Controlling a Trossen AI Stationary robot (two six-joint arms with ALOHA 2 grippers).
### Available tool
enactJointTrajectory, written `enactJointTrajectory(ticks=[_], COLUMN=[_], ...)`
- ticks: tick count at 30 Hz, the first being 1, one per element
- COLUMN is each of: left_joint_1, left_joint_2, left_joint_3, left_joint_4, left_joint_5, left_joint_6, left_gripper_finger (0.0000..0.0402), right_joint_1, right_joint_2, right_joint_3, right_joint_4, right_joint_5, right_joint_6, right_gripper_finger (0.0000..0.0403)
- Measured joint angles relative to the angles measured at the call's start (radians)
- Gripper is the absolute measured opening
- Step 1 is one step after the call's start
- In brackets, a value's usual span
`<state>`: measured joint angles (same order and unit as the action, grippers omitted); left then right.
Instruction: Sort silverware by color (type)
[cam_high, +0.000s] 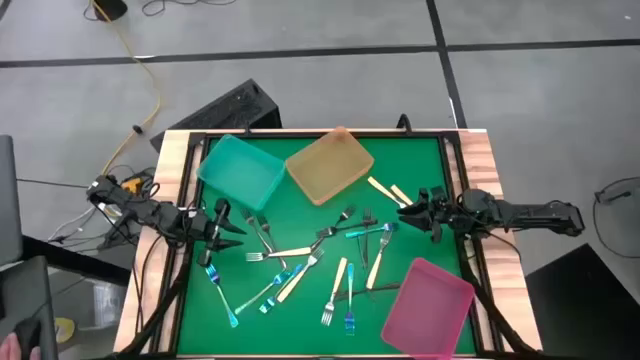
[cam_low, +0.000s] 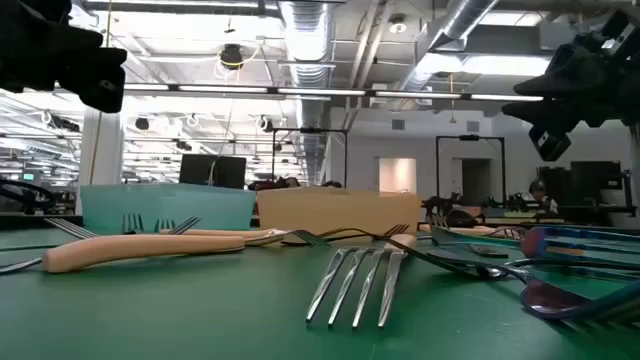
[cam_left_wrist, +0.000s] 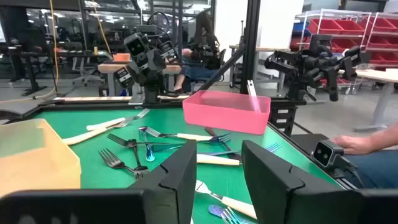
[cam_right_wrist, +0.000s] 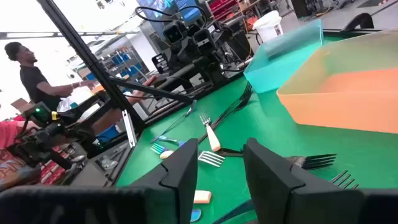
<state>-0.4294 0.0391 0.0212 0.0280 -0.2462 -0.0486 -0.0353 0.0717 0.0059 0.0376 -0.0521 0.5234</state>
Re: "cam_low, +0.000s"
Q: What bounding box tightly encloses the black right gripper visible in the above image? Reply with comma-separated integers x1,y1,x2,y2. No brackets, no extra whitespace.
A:
501,8,640,163

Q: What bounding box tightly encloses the cream-handled silver fork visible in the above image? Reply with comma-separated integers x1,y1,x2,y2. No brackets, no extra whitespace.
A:
42,228,332,275
305,232,418,330
418,223,497,237
43,217,289,242

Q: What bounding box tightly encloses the white building column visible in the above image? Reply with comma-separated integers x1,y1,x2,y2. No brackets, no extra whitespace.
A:
74,106,125,216

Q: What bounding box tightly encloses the black rounded device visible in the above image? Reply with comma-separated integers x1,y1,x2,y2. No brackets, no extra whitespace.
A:
443,208,482,229

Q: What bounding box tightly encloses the black computer monitor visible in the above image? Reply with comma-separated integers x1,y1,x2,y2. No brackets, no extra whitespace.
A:
178,153,218,189
215,155,248,191

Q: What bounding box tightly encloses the teal translucent plastic bin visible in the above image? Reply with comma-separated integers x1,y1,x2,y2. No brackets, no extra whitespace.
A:
79,182,258,233

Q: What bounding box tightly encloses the orange translucent plastic bin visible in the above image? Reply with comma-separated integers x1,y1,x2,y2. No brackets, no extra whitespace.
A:
256,186,423,236

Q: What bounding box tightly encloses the black gantry frame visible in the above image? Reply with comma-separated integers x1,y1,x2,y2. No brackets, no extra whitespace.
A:
435,133,507,204
271,127,350,189

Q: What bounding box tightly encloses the yellow hanging cable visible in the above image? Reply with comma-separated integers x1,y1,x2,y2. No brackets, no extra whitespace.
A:
88,0,113,185

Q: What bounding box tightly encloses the slanted silver ventilation duct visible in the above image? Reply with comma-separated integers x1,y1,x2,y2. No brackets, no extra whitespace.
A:
399,0,501,92

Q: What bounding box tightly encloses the black ceiling cable reel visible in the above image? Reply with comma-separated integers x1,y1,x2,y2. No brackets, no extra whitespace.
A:
218,43,245,70

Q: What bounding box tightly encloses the large silver ventilation duct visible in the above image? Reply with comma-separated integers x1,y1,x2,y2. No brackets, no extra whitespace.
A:
278,0,335,186

